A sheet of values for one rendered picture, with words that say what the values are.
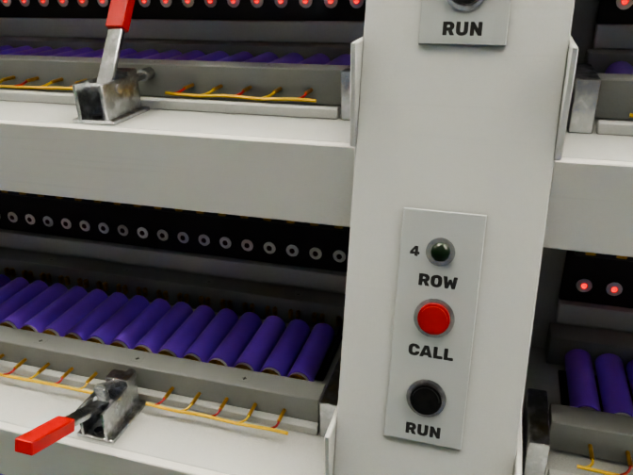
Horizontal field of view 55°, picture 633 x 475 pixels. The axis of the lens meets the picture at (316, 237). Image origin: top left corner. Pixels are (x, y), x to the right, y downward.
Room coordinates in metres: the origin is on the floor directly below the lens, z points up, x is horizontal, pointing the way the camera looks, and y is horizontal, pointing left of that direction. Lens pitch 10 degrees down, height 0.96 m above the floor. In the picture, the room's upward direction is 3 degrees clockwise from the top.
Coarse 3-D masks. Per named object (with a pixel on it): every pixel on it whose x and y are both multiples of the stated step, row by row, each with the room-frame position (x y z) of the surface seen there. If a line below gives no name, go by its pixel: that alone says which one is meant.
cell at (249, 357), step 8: (264, 320) 0.46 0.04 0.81; (272, 320) 0.46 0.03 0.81; (280, 320) 0.46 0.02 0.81; (264, 328) 0.45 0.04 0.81; (272, 328) 0.45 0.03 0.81; (280, 328) 0.45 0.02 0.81; (256, 336) 0.44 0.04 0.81; (264, 336) 0.44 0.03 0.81; (272, 336) 0.44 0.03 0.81; (280, 336) 0.45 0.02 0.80; (248, 344) 0.43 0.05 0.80; (256, 344) 0.43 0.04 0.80; (264, 344) 0.43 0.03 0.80; (272, 344) 0.44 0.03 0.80; (248, 352) 0.42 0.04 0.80; (256, 352) 0.42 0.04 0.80; (264, 352) 0.42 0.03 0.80; (240, 360) 0.41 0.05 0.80; (248, 360) 0.41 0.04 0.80; (256, 360) 0.41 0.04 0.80; (264, 360) 0.42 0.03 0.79; (256, 368) 0.41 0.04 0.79
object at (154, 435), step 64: (128, 256) 0.54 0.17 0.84; (192, 256) 0.52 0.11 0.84; (0, 384) 0.41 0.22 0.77; (64, 384) 0.41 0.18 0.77; (0, 448) 0.38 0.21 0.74; (64, 448) 0.36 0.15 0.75; (128, 448) 0.35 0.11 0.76; (192, 448) 0.35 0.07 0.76; (256, 448) 0.35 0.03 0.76; (320, 448) 0.35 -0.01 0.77
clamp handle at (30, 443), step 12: (96, 396) 0.37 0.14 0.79; (108, 396) 0.37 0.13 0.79; (84, 408) 0.35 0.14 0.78; (96, 408) 0.35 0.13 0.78; (60, 420) 0.33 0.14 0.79; (72, 420) 0.33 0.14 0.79; (84, 420) 0.34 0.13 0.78; (36, 432) 0.31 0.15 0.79; (48, 432) 0.31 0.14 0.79; (60, 432) 0.32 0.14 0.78; (72, 432) 0.33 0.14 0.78; (24, 444) 0.30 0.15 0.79; (36, 444) 0.30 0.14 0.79; (48, 444) 0.31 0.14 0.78
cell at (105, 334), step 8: (136, 296) 0.50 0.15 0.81; (128, 304) 0.48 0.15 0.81; (136, 304) 0.48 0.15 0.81; (144, 304) 0.49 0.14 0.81; (120, 312) 0.47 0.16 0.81; (128, 312) 0.47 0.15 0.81; (136, 312) 0.48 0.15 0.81; (112, 320) 0.46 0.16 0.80; (120, 320) 0.46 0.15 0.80; (128, 320) 0.47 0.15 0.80; (104, 328) 0.45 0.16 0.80; (112, 328) 0.45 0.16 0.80; (120, 328) 0.46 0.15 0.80; (96, 336) 0.44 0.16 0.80; (104, 336) 0.44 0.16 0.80; (112, 336) 0.45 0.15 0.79
